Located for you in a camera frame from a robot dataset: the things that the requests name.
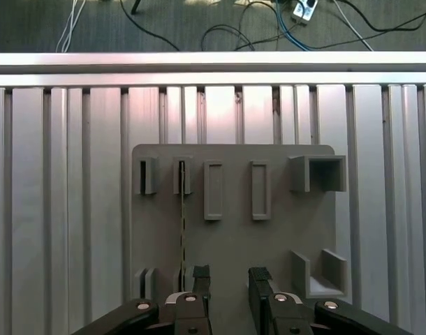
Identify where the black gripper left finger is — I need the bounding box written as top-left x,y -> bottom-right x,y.
71,264 -> 213,335

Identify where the blue room cable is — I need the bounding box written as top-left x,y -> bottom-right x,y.
272,0 -> 314,52

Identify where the grey parts rack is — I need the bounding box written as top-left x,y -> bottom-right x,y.
131,143 -> 349,335

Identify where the white floor cable pair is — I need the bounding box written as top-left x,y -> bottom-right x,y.
56,0 -> 87,53

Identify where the looped black floor cable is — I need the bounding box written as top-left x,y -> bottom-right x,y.
201,0 -> 426,52

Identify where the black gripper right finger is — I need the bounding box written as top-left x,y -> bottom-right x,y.
247,267 -> 415,335

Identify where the green RAM stick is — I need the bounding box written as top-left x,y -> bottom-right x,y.
179,161 -> 186,291

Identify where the white power strip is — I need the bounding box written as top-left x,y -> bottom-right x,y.
291,0 -> 319,26

